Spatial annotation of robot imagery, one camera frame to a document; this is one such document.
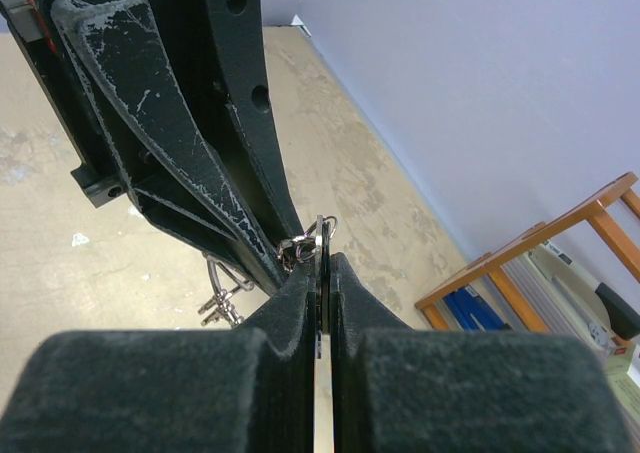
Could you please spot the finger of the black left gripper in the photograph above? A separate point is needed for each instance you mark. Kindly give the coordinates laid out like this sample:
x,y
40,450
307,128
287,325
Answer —
x,y
147,62
252,154

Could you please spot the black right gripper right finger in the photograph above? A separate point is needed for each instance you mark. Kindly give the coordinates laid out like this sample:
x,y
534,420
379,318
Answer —
x,y
397,389

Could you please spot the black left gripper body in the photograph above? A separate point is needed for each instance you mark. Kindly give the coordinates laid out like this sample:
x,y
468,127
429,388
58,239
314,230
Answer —
x,y
99,175

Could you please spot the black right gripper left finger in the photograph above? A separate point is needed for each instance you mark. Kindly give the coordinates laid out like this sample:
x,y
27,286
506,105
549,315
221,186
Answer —
x,y
248,389

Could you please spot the metal keyring with keys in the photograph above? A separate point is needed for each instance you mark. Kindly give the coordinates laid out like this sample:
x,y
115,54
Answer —
x,y
300,253

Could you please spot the blue stapler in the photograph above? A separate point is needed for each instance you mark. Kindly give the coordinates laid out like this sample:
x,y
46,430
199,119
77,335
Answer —
x,y
472,312

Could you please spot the beige stapler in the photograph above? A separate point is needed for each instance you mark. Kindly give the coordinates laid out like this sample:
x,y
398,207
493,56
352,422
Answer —
x,y
594,310

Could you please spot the white staples box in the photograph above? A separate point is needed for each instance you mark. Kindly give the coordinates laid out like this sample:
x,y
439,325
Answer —
x,y
622,371

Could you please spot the wooden three-tier shelf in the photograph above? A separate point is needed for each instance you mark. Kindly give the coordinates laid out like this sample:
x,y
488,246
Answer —
x,y
593,211

